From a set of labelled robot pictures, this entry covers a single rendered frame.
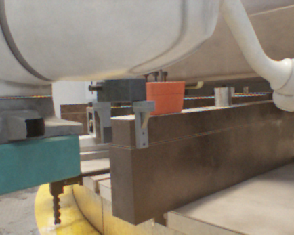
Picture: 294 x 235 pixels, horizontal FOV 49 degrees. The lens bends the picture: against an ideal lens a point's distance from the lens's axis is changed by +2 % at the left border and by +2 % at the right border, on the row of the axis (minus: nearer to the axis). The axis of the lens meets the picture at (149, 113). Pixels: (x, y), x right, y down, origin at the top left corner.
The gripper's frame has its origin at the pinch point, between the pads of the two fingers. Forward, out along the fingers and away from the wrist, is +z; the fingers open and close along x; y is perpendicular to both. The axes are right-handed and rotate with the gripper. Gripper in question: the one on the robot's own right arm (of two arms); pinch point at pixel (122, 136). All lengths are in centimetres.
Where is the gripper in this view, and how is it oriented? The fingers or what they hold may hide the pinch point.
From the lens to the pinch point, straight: 74.8
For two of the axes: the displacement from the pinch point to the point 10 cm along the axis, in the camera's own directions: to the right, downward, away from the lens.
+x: 6.7, 0.2, -7.4
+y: -7.4, 0.8, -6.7
